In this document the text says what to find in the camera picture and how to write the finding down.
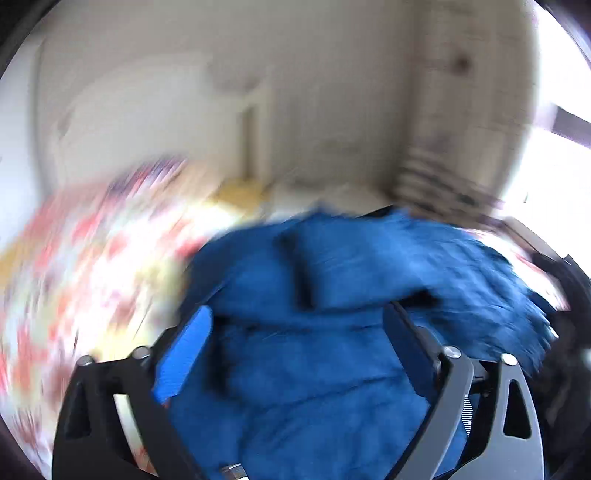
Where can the blue padded jacket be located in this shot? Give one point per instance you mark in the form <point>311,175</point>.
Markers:
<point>323,286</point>

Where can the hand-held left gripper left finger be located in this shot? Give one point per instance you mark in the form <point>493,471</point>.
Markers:
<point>184,355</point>

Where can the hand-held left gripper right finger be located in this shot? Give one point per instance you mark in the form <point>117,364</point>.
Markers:
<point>406,341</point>

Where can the floral bed sheet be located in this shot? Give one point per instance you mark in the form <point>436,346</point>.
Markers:
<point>83,277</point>

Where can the patterned curtain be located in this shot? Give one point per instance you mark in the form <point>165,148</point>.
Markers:
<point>461,92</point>

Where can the beige pillow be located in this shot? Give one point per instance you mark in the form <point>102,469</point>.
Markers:
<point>240,194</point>

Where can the window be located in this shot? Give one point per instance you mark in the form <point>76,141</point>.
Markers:
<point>563,152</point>

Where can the colourful patterned pillow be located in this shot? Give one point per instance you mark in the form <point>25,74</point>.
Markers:
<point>147,177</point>

